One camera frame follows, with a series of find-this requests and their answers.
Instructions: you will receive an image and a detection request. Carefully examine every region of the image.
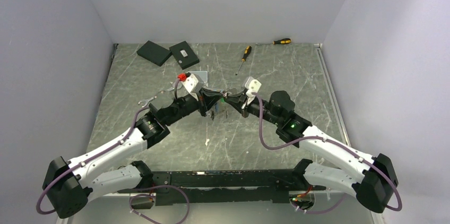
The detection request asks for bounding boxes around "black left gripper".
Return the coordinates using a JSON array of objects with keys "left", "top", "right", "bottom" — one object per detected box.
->
[{"left": 165, "top": 87, "right": 223, "bottom": 126}]

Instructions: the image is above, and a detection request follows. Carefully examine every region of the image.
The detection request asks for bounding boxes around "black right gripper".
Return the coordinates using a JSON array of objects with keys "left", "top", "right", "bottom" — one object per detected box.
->
[{"left": 225, "top": 91, "right": 282, "bottom": 126}]

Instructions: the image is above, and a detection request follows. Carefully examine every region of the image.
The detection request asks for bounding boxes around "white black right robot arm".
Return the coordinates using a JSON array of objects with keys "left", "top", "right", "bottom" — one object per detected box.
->
[{"left": 224, "top": 89, "right": 403, "bottom": 213}]

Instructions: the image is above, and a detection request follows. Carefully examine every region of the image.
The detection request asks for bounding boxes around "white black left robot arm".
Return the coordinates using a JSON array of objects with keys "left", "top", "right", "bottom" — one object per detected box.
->
[{"left": 36, "top": 87, "right": 226, "bottom": 219}]

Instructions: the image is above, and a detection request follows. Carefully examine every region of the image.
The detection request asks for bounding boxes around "black box with label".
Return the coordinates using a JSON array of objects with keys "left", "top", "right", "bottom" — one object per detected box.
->
[{"left": 169, "top": 41, "right": 200, "bottom": 70}]

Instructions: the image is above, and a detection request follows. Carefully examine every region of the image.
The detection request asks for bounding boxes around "black yellow screwdriver near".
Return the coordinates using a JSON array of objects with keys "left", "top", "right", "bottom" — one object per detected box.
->
[{"left": 235, "top": 46, "right": 252, "bottom": 75}]

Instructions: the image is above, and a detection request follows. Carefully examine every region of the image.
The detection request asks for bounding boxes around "black yellow screwdriver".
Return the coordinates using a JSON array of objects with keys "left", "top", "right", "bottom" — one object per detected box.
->
[
  {"left": 235, "top": 46, "right": 252, "bottom": 75},
  {"left": 255, "top": 38, "right": 291, "bottom": 46}
]

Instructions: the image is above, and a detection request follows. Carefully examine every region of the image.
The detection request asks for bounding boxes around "silver left wrench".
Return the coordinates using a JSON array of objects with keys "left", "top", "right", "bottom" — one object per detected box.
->
[{"left": 137, "top": 88, "right": 174, "bottom": 108}]

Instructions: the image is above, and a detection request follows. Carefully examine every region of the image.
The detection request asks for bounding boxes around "black flat box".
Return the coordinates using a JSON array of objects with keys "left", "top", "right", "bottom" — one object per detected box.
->
[{"left": 136, "top": 41, "right": 172, "bottom": 67}]

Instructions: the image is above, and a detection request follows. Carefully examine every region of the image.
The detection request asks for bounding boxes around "black yellow screwdriver far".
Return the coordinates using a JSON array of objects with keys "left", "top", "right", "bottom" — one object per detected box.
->
[{"left": 255, "top": 38, "right": 291, "bottom": 46}]

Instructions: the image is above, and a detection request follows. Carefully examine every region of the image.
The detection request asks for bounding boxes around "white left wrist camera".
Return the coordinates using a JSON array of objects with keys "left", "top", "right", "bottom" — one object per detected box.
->
[{"left": 182, "top": 73, "right": 204, "bottom": 93}]

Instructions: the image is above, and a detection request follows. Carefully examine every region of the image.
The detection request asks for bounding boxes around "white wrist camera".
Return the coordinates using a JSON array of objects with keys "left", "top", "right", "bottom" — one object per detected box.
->
[
  {"left": 243, "top": 76, "right": 262, "bottom": 99},
  {"left": 182, "top": 73, "right": 204, "bottom": 93}
]

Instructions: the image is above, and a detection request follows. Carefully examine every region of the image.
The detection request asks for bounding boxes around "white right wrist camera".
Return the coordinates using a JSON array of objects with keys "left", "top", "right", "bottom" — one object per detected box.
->
[{"left": 243, "top": 76, "right": 262, "bottom": 99}]

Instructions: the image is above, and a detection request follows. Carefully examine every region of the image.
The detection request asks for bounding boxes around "white network switch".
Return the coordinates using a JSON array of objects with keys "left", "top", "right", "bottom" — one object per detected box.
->
[{"left": 189, "top": 71, "right": 208, "bottom": 87}]

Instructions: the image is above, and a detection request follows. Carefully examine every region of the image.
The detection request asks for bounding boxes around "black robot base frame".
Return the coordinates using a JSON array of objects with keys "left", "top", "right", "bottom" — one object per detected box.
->
[{"left": 120, "top": 159, "right": 325, "bottom": 206}]

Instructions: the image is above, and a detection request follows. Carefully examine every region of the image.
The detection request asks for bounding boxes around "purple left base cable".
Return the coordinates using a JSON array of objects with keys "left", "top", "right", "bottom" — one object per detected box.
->
[{"left": 128, "top": 184, "right": 191, "bottom": 224}]

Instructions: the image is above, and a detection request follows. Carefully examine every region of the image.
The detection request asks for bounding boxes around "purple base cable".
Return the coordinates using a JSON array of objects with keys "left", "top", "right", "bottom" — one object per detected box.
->
[
  {"left": 291, "top": 194, "right": 347, "bottom": 216},
  {"left": 128, "top": 184, "right": 191, "bottom": 224}
]

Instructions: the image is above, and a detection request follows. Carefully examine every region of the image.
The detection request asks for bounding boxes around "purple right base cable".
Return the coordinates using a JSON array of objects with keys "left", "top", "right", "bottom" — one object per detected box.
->
[{"left": 291, "top": 194, "right": 347, "bottom": 216}]

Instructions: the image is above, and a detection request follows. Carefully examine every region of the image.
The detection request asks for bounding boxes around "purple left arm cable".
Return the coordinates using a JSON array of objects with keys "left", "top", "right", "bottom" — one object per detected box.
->
[{"left": 36, "top": 76, "right": 184, "bottom": 214}]

